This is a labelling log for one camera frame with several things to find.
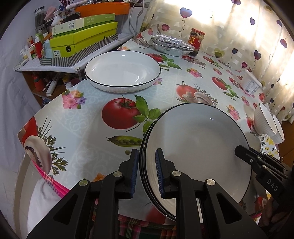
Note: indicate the plaid cloth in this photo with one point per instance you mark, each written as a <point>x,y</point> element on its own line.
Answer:
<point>147,231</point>

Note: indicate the person's right hand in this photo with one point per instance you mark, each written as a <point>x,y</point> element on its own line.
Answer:
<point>279,213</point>

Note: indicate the beige flat box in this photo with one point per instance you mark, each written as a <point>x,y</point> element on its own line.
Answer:
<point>82,23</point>

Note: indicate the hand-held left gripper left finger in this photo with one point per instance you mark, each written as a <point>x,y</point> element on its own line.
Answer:
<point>135,174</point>

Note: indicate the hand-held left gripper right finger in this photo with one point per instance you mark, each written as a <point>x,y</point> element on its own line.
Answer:
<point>159,174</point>

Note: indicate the white plastic tub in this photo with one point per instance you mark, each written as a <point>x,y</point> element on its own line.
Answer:
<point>250,82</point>

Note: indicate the red label sauce jar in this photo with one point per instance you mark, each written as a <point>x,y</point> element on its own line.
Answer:
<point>196,38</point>

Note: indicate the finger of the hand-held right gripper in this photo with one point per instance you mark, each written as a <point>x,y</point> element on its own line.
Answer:
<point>248,152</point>
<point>268,169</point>

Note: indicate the glass jar black lid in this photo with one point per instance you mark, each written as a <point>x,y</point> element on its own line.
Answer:
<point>40,19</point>

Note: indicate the white cloth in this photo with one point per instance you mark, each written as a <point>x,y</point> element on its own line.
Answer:
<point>43,206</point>

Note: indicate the heart print curtain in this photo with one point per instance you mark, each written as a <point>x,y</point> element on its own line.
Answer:
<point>252,34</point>

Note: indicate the yellow floral bowl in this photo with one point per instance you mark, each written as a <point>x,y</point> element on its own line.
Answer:
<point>268,146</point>

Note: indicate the silver foil tray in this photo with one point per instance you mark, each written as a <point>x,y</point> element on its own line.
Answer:
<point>172,41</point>
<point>171,51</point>

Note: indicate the cluster of small bottles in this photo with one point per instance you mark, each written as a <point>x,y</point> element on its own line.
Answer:
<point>32,49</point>

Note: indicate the white plate black rim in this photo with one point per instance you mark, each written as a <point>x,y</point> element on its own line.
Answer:
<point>199,142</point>
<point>142,151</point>

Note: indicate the large lime green box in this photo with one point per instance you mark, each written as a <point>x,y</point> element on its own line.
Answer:
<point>91,43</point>

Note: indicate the brown wooden panel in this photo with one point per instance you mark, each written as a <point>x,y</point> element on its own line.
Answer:
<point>287,142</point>

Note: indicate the orange plastic basin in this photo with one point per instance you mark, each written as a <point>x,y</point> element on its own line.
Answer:
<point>103,10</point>

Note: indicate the white ribbed bowl black rim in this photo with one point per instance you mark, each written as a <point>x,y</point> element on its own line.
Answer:
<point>276,131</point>
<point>261,121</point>

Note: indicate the slim lime green box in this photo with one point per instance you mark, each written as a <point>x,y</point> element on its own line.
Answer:
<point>96,29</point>

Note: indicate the grey striped storage box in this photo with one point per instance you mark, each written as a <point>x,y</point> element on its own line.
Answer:
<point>59,61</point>

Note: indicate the vegetable print tablecloth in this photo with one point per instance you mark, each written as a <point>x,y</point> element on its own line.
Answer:
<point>91,128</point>

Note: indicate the large white ribbed deep plate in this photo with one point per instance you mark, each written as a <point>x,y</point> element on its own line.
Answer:
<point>121,69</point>

